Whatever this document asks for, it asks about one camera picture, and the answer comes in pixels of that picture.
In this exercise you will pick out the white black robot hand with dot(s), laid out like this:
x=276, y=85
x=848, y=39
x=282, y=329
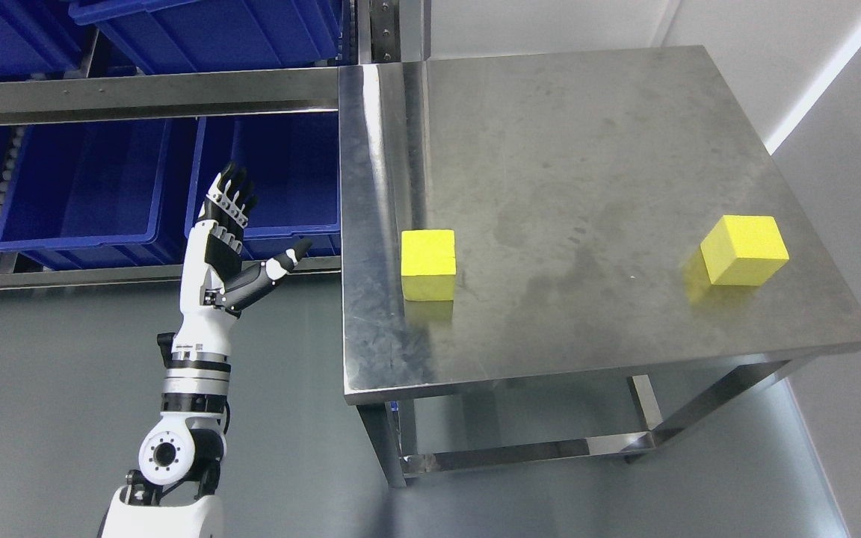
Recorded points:
x=215, y=286

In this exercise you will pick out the yellow foam block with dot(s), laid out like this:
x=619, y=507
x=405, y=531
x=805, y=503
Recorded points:
x=428, y=267
x=743, y=250

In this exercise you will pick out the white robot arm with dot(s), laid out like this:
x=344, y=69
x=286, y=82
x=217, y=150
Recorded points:
x=173, y=491

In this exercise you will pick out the blue bin lower middle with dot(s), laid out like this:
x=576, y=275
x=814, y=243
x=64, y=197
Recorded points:
x=101, y=194

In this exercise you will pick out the steel shelf rack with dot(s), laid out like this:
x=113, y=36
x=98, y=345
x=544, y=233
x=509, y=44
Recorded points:
x=375, y=33

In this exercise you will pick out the blue bin lower right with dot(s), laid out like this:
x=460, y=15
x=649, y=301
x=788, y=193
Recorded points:
x=292, y=161

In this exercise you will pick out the blue bin upper right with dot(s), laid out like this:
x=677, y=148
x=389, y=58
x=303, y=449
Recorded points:
x=170, y=37

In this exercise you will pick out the blue bin upper left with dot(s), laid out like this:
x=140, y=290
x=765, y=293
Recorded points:
x=40, y=36

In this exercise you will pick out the stainless steel table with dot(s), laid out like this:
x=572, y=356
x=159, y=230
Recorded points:
x=579, y=185

